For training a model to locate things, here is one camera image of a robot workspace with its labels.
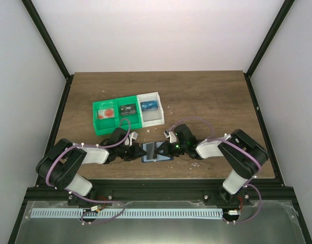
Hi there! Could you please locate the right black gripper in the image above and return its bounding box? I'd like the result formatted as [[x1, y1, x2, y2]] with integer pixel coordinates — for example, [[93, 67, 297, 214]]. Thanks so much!
[[155, 140, 188, 158]]

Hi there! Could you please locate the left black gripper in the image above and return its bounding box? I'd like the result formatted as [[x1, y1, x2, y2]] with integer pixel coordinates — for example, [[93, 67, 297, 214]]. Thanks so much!
[[116, 142, 147, 162]]

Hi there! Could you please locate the grey credit card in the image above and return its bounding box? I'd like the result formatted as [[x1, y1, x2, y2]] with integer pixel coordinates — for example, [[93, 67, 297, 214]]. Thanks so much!
[[146, 142, 157, 160]]

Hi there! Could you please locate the blue card holder wallet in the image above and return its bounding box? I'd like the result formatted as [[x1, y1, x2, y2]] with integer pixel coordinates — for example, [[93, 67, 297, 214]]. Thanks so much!
[[141, 142, 174, 163]]

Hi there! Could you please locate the green bin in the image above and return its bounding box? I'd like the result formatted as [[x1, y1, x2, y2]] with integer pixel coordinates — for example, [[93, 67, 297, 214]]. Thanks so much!
[[115, 96, 142, 129], [92, 99, 119, 136]]

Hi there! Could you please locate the white translucent bin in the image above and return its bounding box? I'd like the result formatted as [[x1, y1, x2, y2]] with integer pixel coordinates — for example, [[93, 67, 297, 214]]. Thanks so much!
[[137, 92, 165, 128]]

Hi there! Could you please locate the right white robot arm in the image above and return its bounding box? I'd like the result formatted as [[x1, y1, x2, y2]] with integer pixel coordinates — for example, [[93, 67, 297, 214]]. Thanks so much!
[[155, 124, 269, 205]]

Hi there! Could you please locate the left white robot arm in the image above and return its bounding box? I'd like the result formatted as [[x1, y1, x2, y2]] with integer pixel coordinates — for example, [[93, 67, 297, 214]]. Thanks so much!
[[36, 128, 147, 205]]

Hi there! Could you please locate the black card stack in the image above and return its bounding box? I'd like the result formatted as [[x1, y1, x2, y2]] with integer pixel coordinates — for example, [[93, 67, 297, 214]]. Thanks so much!
[[119, 104, 137, 116]]

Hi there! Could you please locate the blue card stack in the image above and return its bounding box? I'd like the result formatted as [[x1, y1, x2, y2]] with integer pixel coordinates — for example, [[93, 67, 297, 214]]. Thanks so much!
[[140, 100, 159, 112]]

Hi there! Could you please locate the red white card stack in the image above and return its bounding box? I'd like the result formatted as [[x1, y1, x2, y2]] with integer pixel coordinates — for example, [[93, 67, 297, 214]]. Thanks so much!
[[98, 108, 114, 119]]

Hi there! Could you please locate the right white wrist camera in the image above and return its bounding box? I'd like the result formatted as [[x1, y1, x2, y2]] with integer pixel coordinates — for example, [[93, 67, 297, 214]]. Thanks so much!
[[164, 130, 177, 143]]

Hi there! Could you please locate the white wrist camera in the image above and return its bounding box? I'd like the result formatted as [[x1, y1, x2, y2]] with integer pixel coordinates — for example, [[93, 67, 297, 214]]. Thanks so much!
[[124, 132, 138, 146], [164, 130, 177, 143]]

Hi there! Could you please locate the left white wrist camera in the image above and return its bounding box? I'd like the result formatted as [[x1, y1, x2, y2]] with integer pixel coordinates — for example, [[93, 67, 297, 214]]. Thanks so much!
[[124, 132, 138, 146]]

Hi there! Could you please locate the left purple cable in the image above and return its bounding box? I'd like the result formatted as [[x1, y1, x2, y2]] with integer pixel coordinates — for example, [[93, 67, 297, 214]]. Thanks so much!
[[45, 118, 131, 190]]

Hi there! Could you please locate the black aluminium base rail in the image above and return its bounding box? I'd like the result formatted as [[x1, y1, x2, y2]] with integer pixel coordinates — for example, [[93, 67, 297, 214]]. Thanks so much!
[[26, 178, 294, 204]]

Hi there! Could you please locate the light blue slotted cable duct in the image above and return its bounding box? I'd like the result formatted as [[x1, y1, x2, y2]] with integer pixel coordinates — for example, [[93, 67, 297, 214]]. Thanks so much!
[[30, 208, 223, 220]]

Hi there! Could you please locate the right black frame post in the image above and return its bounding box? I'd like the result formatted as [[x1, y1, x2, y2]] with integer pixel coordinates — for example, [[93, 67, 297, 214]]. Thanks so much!
[[246, 0, 296, 77]]

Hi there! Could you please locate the black frame post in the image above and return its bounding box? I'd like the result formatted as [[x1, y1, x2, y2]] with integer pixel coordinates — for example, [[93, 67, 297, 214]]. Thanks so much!
[[246, 0, 296, 77], [20, 0, 71, 79]]

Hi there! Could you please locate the left black frame post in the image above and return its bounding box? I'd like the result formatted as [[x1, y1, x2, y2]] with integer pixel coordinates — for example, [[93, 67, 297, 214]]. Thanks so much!
[[20, 0, 71, 79]]

